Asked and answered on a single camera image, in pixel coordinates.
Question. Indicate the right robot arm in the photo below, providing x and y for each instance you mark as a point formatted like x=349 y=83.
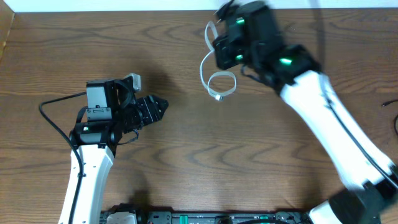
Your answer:
x=253 y=39

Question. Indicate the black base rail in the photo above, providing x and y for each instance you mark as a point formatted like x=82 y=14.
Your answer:
x=129 y=213

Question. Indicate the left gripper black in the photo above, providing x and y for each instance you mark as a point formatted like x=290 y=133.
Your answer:
x=151 y=111

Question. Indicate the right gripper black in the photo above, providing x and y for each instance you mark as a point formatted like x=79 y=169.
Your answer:
x=222 y=46

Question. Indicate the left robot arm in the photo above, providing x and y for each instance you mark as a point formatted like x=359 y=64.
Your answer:
x=112 y=110

